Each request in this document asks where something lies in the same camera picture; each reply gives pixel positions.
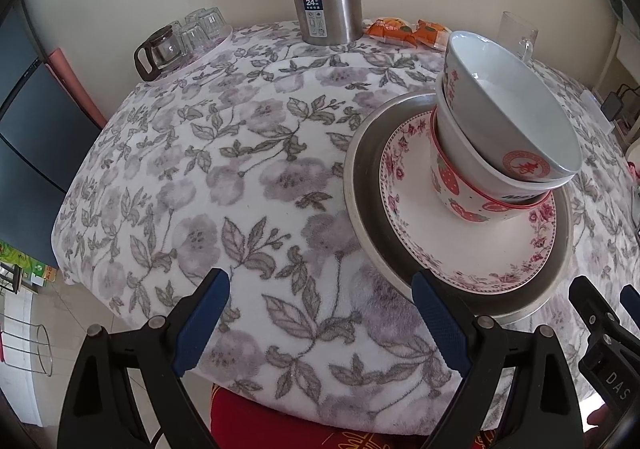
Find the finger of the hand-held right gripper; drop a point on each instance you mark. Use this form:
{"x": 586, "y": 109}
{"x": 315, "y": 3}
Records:
{"x": 632, "y": 301}
{"x": 587, "y": 301}

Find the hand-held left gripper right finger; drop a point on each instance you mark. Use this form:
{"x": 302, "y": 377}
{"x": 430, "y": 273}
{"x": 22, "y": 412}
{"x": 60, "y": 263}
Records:
{"x": 440, "y": 324}

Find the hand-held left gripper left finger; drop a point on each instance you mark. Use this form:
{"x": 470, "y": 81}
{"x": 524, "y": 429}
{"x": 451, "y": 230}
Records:
{"x": 200, "y": 324}

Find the pink floral plate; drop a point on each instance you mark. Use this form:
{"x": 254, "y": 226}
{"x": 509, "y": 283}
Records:
{"x": 430, "y": 239}

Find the red rimmed strawberry bowl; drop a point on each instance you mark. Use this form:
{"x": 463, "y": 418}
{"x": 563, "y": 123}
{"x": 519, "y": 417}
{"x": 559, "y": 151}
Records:
{"x": 450, "y": 184}

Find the stainless steel basin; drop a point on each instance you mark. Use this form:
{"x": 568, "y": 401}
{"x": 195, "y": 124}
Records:
{"x": 365, "y": 199}

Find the large white bowl red print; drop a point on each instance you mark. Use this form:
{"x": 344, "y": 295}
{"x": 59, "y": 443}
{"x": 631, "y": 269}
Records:
{"x": 525, "y": 119}

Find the person's right hand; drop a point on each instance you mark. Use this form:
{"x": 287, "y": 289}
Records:
{"x": 598, "y": 417}

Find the red cloth gold embroidery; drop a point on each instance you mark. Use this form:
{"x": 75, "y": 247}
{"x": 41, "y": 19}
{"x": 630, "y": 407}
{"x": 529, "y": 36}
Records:
{"x": 300, "y": 429}

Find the floral tablecloth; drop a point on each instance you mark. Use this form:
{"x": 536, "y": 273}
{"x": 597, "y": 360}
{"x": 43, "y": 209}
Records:
{"x": 225, "y": 179}

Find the green box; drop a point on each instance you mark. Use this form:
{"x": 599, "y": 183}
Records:
{"x": 20, "y": 259}

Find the white power strip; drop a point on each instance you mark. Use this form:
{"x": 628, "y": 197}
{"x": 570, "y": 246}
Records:
{"x": 595, "y": 106}

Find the black charger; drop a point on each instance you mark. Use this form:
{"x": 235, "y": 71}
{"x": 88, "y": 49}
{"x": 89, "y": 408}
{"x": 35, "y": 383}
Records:
{"x": 612, "y": 106}

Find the white wooden chair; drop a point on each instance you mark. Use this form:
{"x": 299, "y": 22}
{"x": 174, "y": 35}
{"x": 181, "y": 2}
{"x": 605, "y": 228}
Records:
{"x": 620, "y": 59}

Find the dark grey fridge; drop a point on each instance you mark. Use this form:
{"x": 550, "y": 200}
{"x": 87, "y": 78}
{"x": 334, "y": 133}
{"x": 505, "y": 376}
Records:
{"x": 35, "y": 139}

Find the pink rolled mat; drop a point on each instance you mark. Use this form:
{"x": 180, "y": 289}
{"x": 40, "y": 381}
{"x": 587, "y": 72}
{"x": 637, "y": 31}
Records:
{"x": 75, "y": 84}

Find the white serving tray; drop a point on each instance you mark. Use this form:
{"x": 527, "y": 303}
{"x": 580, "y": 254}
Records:
{"x": 210, "y": 52}

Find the clear glass mug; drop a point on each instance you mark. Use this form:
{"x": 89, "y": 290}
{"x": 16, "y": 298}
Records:
{"x": 515, "y": 34}

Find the small clear glass cup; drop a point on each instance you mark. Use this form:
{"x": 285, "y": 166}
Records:
{"x": 192, "y": 36}
{"x": 194, "y": 15}
{"x": 212, "y": 24}

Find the orange snack packet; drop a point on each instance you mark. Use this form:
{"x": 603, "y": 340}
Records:
{"x": 430, "y": 34}
{"x": 390, "y": 29}

